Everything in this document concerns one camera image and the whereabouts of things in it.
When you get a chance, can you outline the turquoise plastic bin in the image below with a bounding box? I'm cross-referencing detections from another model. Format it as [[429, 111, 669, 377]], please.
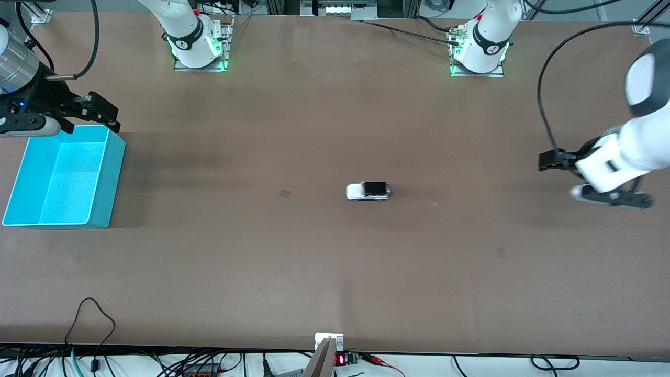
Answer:
[[2, 125, 127, 230]]

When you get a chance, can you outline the metal rack device with lights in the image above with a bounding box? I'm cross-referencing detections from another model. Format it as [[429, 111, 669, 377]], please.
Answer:
[[300, 0, 378, 17]]

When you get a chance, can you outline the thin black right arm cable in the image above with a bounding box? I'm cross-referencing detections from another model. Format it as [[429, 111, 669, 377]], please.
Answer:
[[15, 3, 55, 72]]

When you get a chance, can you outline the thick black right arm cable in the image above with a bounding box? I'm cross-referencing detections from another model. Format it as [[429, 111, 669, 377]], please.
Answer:
[[45, 0, 100, 81]]

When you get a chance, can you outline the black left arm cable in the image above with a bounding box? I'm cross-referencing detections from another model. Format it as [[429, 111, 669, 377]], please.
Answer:
[[537, 21, 670, 156]]

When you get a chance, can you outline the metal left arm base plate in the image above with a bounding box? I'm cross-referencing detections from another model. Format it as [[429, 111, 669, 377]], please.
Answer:
[[449, 24, 506, 79]]

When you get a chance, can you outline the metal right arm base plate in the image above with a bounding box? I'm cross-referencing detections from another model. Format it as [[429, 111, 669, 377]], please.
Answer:
[[173, 16, 234, 73]]

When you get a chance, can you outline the thin black looped cable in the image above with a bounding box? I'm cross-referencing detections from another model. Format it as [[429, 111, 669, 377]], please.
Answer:
[[65, 297, 117, 368]]

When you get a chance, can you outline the black coiled cable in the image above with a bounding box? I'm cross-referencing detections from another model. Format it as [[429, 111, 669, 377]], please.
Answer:
[[530, 354, 580, 371]]

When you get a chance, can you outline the black cable across table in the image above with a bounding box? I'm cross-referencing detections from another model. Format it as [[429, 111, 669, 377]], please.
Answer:
[[361, 16, 462, 47]]

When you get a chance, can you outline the red wire with clip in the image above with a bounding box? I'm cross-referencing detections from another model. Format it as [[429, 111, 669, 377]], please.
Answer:
[[361, 354, 406, 377]]

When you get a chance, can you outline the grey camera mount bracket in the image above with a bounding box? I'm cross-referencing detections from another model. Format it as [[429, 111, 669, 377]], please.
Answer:
[[302, 333, 345, 377]]

